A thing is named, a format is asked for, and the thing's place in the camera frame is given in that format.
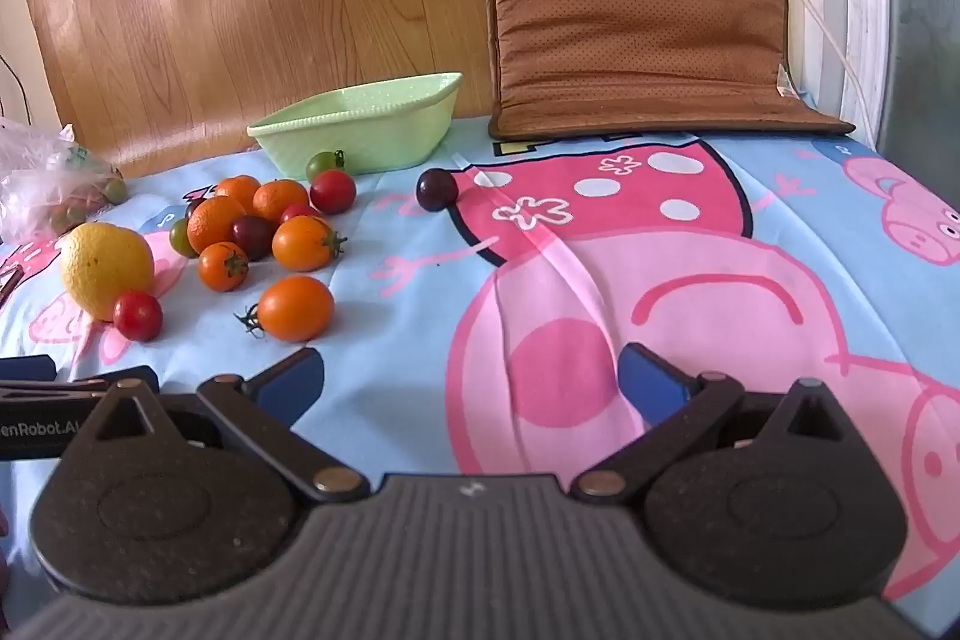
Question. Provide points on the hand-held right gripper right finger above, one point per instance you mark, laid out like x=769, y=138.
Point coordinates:
x=652, y=377

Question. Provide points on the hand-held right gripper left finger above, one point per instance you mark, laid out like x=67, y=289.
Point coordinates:
x=289, y=377

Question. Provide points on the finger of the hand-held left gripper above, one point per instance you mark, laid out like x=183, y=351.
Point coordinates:
x=139, y=379
x=26, y=367

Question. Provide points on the red cherry tomato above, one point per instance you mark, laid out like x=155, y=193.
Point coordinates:
x=298, y=211
x=137, y=315
x=332, y=192

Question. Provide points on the yellow lemon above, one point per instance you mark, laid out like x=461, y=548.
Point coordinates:
x=101, y=265

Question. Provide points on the green tomato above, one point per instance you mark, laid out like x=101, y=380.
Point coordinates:
x=178, y=236
x=114, y=189
x=322, y=164

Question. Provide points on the light green ribbed bowl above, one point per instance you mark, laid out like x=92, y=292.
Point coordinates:
x=375, y=138

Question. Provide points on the oval orange tomato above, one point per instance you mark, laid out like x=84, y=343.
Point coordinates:
x=296, y=308

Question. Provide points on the brown flat object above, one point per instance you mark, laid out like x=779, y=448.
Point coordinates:
x=9, y=286

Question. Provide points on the small orange tomato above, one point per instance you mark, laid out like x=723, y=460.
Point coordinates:
x=221, y=269

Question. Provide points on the dark purple tomato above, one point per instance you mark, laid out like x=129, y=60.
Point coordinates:
x=193, y=206
x=437, y=189
x=253, y=236

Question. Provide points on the printed cartoon blanket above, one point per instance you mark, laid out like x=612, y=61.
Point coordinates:
x=420, y=310

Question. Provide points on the clear plastic bag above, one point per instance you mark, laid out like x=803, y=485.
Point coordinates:
x=37, y=175

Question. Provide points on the brown padded cushion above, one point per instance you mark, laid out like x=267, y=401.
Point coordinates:
x=637, y=25

